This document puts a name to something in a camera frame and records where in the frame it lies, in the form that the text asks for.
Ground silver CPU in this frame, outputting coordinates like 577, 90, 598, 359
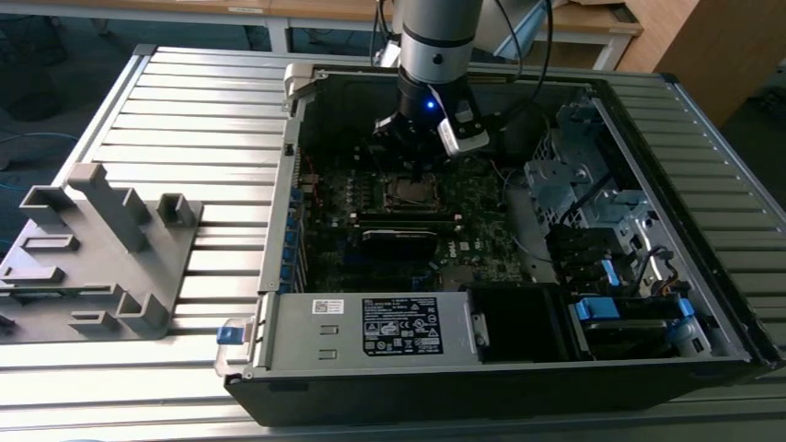
393, 178, 437, 204

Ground wooden desk white frame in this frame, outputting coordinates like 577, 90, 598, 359
0, 0, 645, 71

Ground black hard disk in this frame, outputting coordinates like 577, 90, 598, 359
580, 320, 671, 361

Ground black drive wire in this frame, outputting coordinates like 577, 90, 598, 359
639, 246, 672, 296

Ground grey plastic parts rack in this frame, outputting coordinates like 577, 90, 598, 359
0, 161, 206, 344

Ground black RAM slot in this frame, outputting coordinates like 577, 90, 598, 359
360, 211, 456, 222
358, 219, 464, 231

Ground silver power supply unit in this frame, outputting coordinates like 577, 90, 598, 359
244, 290, 486, 369

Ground brown chipset heatsink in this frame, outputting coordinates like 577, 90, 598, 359
440, 265, 480, 292

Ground wide blue drive latch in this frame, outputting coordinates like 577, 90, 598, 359
574, 297, 620, 322

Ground black open PC case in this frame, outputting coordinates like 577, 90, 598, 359
213, 62, 786, 428

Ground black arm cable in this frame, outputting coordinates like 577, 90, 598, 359
494, 0, 528, 84
488, 0, 554, 133

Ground silver metal drive cage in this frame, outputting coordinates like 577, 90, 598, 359
522, 99, 663, 259

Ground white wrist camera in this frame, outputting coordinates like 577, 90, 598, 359
437, 99, 492, 157

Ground blue floor cable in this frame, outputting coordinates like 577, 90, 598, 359
0, 131, 81, 145

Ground grey plastic cable guide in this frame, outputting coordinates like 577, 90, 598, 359
504, 183, 561, 285

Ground beige case latch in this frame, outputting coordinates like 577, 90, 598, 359
284, 63, 326, 114

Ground green motherboard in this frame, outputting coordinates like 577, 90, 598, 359
301, 156, 542, 294

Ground small black graphics card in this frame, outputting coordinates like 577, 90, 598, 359
361, 228, 441, 264

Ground wooden cabinet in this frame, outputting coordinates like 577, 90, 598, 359
616, 0, 786, 128

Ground tall blue drive clip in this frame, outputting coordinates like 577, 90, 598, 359
673, 297, 700, 344

